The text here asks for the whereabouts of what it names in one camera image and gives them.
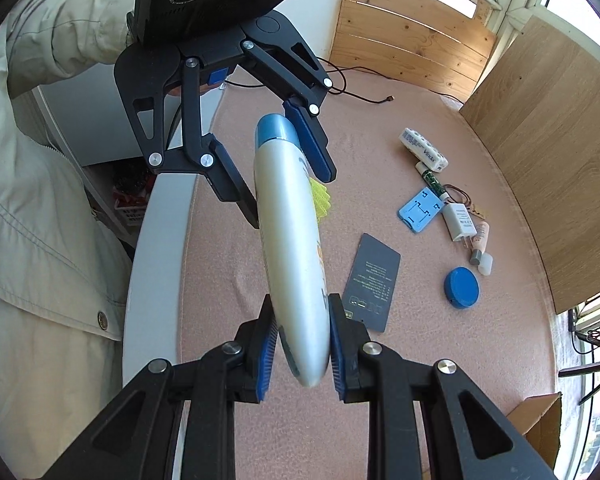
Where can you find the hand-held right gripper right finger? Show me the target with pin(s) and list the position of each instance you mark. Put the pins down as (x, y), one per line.
(336, 355)

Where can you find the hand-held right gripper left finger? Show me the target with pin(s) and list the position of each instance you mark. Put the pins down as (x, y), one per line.
(265, 355)

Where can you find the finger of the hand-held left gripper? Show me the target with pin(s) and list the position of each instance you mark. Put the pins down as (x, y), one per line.
(230, 175)
(312, 145)

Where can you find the yellow plastic shuttlecock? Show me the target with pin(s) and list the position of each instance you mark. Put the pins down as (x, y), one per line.
(320, 202)

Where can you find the dark grey card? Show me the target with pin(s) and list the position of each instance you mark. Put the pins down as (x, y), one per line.
(372, 280)

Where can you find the silver bottle with blue cap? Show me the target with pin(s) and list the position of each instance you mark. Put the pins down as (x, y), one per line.
(290, 240)

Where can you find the white patterned tissue pack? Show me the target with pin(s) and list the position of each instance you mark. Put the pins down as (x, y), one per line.
(422, 149)

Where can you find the small green patterned tube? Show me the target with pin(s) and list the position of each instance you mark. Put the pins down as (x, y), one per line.
(432, 180)

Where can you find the blue phone stand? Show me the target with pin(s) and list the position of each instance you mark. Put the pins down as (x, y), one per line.
(420, 210)

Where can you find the blue round case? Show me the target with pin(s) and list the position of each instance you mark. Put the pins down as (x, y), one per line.
(462, 287)

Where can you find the white charger plug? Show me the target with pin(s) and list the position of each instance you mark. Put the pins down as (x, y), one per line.
(458, 222)

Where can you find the small translucent white cap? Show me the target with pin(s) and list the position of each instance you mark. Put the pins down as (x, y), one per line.
(486, 265)

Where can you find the cardboard box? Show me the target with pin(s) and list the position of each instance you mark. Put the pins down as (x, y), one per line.
(537, 420)

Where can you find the person's left forearm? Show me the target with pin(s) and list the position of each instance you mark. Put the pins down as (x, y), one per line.
(65, 35)

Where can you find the white plastic basket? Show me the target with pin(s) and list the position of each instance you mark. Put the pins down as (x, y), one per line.
(130, 215)

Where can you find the wooden slat board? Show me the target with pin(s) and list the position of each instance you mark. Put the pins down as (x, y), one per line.
(405, 35)

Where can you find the small pink tube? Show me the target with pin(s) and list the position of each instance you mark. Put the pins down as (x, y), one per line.
(481, 240)

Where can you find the person's beige jacket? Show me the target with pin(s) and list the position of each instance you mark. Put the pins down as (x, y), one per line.
(40, 260)

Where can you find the light wooden board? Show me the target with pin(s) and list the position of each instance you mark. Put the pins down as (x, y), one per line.
(555, 160)

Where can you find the white window frame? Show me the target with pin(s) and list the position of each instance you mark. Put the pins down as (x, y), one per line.
(510, 0)

